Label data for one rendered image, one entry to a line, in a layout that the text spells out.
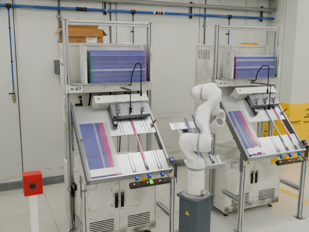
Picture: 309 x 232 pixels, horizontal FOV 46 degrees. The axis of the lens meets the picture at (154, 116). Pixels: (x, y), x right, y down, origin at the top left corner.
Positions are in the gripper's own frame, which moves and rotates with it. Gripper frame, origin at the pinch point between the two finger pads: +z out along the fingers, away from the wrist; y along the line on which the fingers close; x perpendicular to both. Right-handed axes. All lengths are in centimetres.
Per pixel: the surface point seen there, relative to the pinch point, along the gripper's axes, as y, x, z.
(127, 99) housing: 57, -46, 6
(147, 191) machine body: 44, 27, 44
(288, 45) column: -230, -151, 63
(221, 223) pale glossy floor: -31, 66, 64
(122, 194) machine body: 68, 26, 44
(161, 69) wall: -47, -150, 115
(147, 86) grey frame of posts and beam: 37, -56, 1
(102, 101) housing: 79, -45, 6
